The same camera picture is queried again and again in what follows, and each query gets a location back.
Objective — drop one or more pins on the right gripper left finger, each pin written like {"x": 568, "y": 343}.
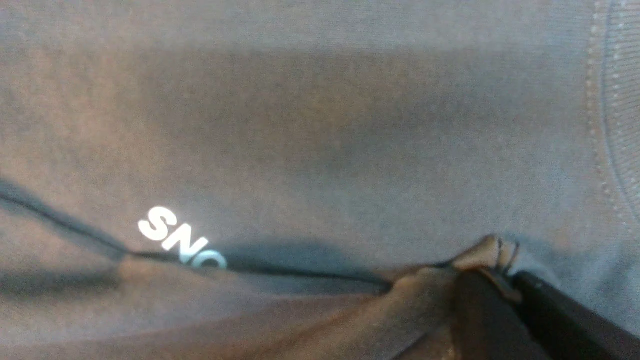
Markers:
{"x": 486, "y": 327}

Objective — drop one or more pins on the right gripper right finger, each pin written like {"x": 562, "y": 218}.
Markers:
{"x": 566, "y": 329}

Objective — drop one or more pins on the dark gray long-sleeve top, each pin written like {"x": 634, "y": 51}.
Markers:
{"x": 306, "y": 179}

